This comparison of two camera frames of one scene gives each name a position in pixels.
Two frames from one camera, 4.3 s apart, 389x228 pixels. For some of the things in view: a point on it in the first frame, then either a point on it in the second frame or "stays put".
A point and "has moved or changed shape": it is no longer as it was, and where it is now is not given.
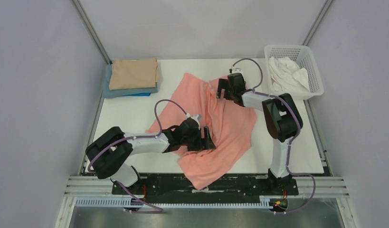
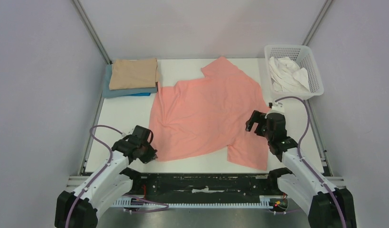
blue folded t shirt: [108, 93] stays put
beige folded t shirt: [134, 74] stays put
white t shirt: [286, 75] stays put
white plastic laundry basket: [291, 69] stays put
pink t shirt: [231, 127] has moved or changed shape
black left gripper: [202, 143] -> [151, 156]
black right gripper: [227, 87] -> [259, 122]
